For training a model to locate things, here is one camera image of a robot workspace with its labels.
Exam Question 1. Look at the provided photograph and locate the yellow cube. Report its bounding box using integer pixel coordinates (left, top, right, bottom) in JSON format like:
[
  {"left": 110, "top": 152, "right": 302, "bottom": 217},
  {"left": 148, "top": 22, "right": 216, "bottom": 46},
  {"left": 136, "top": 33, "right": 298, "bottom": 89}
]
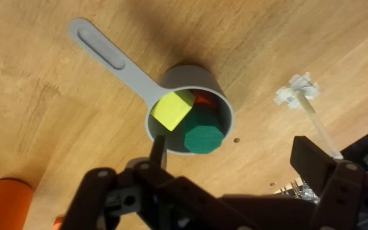
[{"left": 151, "top": 91, "right": 196, "bottom": 132}]

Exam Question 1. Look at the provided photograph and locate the orange plastic cup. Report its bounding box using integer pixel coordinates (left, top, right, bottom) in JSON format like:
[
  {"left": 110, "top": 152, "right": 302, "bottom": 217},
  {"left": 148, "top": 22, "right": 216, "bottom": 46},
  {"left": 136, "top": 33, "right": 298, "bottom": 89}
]
[{"left": 0, "top": 178, "right": 33, "bottom": 230}]

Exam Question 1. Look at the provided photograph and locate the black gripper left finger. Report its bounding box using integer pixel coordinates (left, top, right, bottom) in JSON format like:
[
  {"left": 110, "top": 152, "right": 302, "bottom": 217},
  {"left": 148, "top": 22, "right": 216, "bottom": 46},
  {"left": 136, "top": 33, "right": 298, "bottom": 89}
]
[{"left": 150, "top": 135, "right": 168, "bottom": 169}]

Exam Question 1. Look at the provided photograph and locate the red cube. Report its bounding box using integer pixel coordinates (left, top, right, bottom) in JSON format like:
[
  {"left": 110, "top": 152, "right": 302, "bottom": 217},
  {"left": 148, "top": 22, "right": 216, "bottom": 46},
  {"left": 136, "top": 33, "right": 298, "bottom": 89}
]
[{"left": 193, "top": 91, "right": 217, "bottom": 107}]

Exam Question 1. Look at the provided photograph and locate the grey measuring cup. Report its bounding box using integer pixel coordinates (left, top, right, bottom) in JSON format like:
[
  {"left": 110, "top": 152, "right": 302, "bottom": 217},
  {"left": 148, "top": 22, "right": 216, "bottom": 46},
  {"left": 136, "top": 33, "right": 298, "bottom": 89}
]
[{"left": 69, "top": 18, "right": 234, "bottom": 155}]

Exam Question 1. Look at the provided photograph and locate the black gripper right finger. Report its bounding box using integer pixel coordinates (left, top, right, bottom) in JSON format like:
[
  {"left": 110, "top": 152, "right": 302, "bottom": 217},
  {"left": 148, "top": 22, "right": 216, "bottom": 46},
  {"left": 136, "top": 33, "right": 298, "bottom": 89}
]
[{"left": 290, "top": 135, "right": 336, "bottom": 196}]

